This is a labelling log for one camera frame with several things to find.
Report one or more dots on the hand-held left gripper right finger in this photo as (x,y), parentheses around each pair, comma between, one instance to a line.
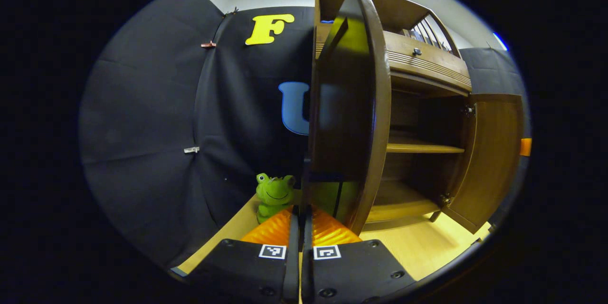
(307,266)

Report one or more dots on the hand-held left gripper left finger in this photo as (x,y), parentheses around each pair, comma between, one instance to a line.
(293,266)

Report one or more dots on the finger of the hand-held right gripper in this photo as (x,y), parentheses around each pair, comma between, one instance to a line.
(525,147)

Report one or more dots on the wooden shoe cabinet door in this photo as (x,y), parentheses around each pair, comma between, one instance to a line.
(494,161)
(351,118)

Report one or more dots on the wooden double-door shoe cabinet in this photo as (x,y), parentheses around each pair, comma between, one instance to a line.
(418,118)

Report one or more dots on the wooden cabinet shelf board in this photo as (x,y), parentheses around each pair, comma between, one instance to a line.
(422,148)

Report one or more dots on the green frog toy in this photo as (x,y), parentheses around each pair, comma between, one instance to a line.
(274,194)

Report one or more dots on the wooden ribbed drawer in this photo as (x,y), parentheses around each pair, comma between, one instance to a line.
(427,64)

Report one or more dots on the round black drawer knob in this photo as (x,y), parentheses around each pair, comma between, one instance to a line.
(417,51)

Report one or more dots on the silver clip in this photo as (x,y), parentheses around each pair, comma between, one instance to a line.
(191,150)

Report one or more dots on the red clip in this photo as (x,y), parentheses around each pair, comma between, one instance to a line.
(208,44)

